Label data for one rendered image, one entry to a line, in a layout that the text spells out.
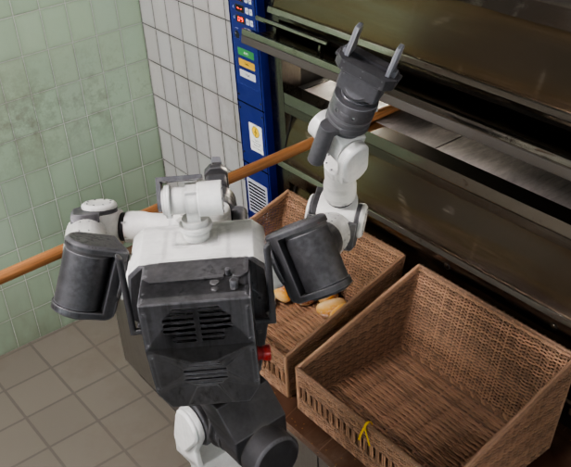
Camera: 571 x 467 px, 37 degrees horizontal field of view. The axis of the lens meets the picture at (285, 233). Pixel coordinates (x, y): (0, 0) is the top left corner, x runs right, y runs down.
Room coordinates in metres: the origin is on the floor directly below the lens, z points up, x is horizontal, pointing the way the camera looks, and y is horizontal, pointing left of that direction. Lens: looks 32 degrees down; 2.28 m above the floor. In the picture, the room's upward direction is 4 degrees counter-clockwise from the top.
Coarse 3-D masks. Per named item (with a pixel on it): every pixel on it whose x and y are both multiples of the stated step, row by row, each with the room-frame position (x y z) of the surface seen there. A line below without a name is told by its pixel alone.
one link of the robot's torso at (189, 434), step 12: (180, 408) 1.35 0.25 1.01; (180, 420) 1.34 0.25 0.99; (192, 420) 1.31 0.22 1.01; (180, 432) 1.34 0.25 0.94; (192, 432) 1.30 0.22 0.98; (204, 432) 1.30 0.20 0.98; (180, 444) 1.35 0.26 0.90; (192, 444) 1.31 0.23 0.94; (192, 456) 1.33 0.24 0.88; (204, 456) 1.35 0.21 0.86; (216, 456) 1.35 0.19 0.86; (228, 456) 1.36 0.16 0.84
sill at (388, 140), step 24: (288, 96) 2.56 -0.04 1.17; (312, 96) 2.53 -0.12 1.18; (384, 144) 2.20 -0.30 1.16; (408, 144) 2.16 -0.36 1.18; (432, 168) 2.05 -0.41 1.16; (456, 168) 2.00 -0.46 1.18; (480, 192) 1.91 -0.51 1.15; (504, 192) 1.86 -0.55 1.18; (528, 192) 1.85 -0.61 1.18; (528, 216) 1.78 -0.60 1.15; (552, 216) 1.73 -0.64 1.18
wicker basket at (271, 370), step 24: (288, 192) 2.51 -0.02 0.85; (264, 216) 2.46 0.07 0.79; (288, 216) 2.48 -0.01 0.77; (360, 240) 2.23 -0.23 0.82; (360, 264) 2.20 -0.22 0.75; (384, 264) 2.13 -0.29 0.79; (360, 288) 2.18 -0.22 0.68; (384, 288) 2.04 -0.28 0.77; (288, 312) 2.19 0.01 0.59; (312, 312) 2.19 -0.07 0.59; (336, 312) 1.93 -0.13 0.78; (288, 336) 2.07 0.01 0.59; (312, 336) 1.87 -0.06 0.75; (264, 360) 1.96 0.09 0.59; (288, 360) 1.82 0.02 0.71; (288, 384) 1.81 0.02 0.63
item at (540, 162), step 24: (264, 48) 2.39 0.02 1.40; (312, 48) 2.37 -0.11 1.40; (336, 48) 2.38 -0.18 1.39; (312, 72) 2.21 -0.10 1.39; (408, 72) 2.18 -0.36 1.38; (384, 96) 1.99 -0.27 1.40; (432, 96) 1.98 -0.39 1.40; (456, 96) 1.99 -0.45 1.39; (432, 120) 1.85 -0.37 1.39; (504, 120) 1.82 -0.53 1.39; (528, 120) 1.83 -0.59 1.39; (504, 144) 1.68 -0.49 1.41; (552, 144) 1.68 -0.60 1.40; (552, 168) 1.57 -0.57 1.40
